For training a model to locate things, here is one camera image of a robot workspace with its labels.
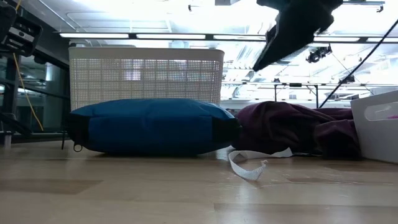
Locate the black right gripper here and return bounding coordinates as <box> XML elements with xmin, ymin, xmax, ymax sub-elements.
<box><xmin>252</xmin><ymin>0</ymin><xmax>343</xmax><ymax>72</ymax></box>

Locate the folding table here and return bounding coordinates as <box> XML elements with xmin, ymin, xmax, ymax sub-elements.
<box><xmin>272</xmin><ymin>82</ymin><xmax>320</xmax><ymax>109</ymax></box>

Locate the dark glass partition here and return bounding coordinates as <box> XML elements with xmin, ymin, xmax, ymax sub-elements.
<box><xmin>0</xmin><ymin>0</ymin><xmax>70</xmax><ymax>141</ymax></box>

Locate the overhead light bar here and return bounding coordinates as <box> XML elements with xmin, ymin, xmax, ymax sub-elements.
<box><xmin>58</xmin><ymin>32</ymin><xmax>398</xmax><ymax>44</ymax></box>

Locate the purple cloth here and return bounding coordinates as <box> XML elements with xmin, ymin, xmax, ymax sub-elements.
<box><xmin>231</xmin><ymin>100</ymin><xmax>363</xmax><ymax>160</ymax></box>

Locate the white plastic laundry basket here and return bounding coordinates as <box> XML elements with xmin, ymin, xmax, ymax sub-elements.
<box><xmin>68</xmin><ymin>46</ymin><xmax>225</xmax><ymax>111</ymax></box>

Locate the white plastic bin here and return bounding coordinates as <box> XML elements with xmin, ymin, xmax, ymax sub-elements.
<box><xmin>350</xmin><ymin>90</ymin><xmax>398</xmax><ymax>165</ymax></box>

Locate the blue first aid bag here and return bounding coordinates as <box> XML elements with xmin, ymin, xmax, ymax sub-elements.
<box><xmin>60</xmin><ymin>98</ymin><xmax>242</xmax><ymax>156</ymax></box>

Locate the black overhead camera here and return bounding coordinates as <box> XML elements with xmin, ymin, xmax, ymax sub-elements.
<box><xmin>306</xmin><ymin>44</ymin><xmax>333</xmax><ymax>65</ymax></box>

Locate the yellow cable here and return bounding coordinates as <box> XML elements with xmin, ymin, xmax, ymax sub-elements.
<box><xmin>12</xmin><ymin>0</ymin><xmax>44</xmax><ymax>131</ymax></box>

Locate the thin black hanging cable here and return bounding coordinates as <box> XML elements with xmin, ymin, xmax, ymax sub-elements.
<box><xmin>318</xmin><ymin>18</ymin><xmax>398</xmax><ymax>109</ymax></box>

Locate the black aluminium rig frame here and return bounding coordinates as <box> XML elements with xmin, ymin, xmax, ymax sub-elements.
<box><xmin>0</xmin><ymin>111</ymin><xmax>68</xmax><ymax>147</ymax></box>

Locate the white webbing strap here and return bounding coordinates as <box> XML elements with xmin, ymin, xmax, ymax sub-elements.
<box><xmin>228</xmin><ymin>147</ymin><xmax>294</xmax><ymax>181</ymax></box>

